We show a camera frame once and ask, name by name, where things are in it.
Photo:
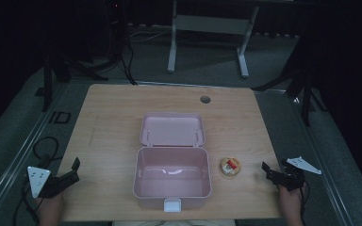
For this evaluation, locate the pink plastic box with lid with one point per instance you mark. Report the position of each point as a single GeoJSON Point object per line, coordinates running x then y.
{"type": "Point", "coordinates": [172, 169]}

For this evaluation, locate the person's right hand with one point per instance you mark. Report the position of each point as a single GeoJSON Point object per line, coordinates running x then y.
{"type": "Point", "coordinates": [290, 201]}

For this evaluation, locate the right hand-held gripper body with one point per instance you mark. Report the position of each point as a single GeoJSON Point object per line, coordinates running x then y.
{"type": "Point", "coordinates": [292, 180]}

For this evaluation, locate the person's left hand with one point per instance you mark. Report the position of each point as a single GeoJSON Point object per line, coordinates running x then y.
{"type": "Point", "coordinates": [51, 207]}

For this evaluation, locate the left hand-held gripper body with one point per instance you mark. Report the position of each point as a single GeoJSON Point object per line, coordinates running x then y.
{"type": "Point", "coordinates": [38, 180]}

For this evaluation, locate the round tin with red label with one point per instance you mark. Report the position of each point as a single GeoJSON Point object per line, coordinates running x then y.
{"type": "Point", "coordinates": [230, 166]}

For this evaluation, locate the black metal stand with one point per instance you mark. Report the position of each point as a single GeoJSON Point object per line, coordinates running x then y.
{"type": "Point", "coordinates": [47, 78]}
{"type": "Point", "coordinates": [306, 94]}

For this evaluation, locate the white desk frame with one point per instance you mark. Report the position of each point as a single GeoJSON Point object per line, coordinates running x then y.
{"type": "Point", "coordinates": [210, 24]}

